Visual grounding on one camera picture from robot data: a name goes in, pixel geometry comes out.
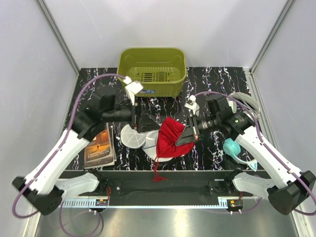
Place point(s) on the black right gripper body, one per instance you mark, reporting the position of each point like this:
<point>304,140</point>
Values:
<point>192,121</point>

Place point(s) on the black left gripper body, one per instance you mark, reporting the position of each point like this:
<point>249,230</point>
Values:
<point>136,118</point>

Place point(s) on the red bra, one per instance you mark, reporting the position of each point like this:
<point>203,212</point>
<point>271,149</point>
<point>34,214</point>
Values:
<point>166,147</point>

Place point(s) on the white mesh laundry bag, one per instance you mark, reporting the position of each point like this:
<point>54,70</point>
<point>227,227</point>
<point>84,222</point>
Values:
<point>146,141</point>

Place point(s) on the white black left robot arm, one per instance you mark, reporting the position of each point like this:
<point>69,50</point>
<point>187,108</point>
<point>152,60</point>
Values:
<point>86,122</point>

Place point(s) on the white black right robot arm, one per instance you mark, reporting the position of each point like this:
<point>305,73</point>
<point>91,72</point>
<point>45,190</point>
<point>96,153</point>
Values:
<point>235,121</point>

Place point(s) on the teal cat-ear headphones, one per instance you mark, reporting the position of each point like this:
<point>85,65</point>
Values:
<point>232,148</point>

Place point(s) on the olive green plastic basket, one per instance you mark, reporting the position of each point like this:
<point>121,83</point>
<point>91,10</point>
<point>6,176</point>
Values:
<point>161,71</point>

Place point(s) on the dark orange paperback book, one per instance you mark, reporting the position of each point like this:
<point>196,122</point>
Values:
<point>100,152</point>

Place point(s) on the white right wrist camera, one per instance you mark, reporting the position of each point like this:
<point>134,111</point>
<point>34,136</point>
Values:
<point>192,105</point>

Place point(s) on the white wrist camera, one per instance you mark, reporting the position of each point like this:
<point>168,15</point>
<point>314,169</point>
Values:
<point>132,88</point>
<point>192,105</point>

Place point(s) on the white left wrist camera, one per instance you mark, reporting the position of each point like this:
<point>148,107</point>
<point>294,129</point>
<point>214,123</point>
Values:
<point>132,88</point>

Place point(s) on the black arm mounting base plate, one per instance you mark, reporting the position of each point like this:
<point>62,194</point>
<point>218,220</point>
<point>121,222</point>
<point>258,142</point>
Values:
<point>137,189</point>

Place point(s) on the white slotted cable duct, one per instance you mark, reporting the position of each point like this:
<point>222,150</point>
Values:
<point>86,203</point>

